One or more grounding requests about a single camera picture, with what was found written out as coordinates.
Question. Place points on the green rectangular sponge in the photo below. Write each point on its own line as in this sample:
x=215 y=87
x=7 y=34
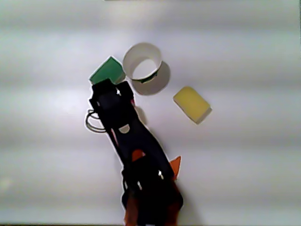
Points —
x=105 y=71

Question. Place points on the white paper cup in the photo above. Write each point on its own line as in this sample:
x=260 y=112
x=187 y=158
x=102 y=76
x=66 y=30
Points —
x=141 y=50

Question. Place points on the yellow rectangular sponge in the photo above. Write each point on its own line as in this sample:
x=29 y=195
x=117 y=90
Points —
x=191 y=103

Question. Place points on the orange table clamp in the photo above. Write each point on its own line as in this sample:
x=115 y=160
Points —
x=176 y=166

